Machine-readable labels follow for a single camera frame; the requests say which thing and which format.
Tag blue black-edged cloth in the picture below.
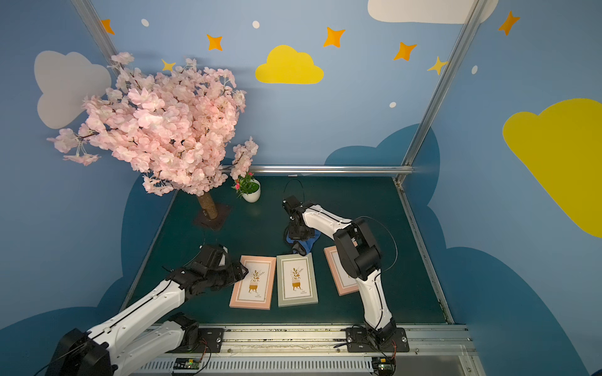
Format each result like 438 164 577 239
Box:
285 230 321 256

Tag pink picture frame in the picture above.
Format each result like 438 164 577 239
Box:
324 246 359 296
229 255 277 310

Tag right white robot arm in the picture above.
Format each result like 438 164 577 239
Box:
282 196 397 345

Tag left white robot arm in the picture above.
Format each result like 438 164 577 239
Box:
42 244 249 375

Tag white pot with plant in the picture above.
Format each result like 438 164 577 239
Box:
233 172 261 203

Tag pink blossom artificial tree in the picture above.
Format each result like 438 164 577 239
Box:
50 53 259 229

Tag grey-green picture frame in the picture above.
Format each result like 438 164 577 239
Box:
277 254 318 307

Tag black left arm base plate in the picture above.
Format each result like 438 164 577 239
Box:
172 327 225 353

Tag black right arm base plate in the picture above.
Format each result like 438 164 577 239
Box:
344 325 410 353

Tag aluminium mounting rail front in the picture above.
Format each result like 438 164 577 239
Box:
136 324 485 375

